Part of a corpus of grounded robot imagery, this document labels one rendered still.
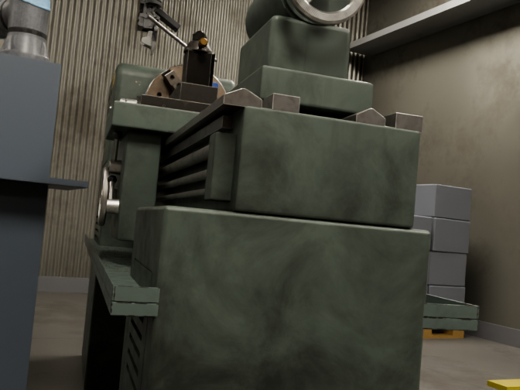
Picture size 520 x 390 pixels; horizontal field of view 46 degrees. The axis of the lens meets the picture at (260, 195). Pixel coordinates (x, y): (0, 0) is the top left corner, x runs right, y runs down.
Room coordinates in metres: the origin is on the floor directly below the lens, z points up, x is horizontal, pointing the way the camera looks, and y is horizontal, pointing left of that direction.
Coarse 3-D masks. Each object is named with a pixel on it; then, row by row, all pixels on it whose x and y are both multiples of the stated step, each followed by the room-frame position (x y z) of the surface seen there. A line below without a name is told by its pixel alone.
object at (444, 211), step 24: (432, 192) 4.32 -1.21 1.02; (456, 192) 4.38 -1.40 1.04; (432, 216) 4.31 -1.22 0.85; (456, 216) 4.39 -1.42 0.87; (432, 240) 4.30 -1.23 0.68; (456, 240) 4.39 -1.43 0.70; (432, 264) 4.30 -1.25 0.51; (456, 264) 4.40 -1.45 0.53; (432, 288) 4.30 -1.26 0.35; (456, 288) 4.40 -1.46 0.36; (432, 336) 4.30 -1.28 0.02; (456, 336) 4.41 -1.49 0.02
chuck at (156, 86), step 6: (174, 66) 2.22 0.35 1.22; (180, 66) 2.22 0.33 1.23; (162, 72) 2.24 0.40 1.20; (180, 72) 2.22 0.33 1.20; (156, 78) 2.20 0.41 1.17; (162, 78) 2.21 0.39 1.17; (180, 78) 2.22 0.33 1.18; (216, 78) 2.26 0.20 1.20; (150, 84) 2.19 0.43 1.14; (156, 84) 2.20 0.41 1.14; (162, 84) 2.21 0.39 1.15; (150, 90) 2.19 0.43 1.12; (156, 90) 2.20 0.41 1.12; (162, 90) 2.21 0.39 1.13; (168, 90) 2.21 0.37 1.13; (222, 90) 2.27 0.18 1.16; (162, 96) 2.21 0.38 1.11; (168, 96) 2.21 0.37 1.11
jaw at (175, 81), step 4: (164, 72) 2.21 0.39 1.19; (168, 72) 2.21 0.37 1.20; (172, 72) 2.17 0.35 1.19; (164, 76) 2.18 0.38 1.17; (168, 76) 2.17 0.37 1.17; (172, 76) 2.18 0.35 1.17; (176, 76) 2.18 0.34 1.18; (168, 80) 2.17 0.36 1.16; (172, 80) 2.18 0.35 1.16; (176, 80) 2.18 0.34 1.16; (180, 80) 2.16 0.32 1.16; (168, 84) 2.20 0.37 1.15; (172, 84) 2.18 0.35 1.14; (176, 84) 2.16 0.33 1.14; (172, 88) 2.19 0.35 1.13
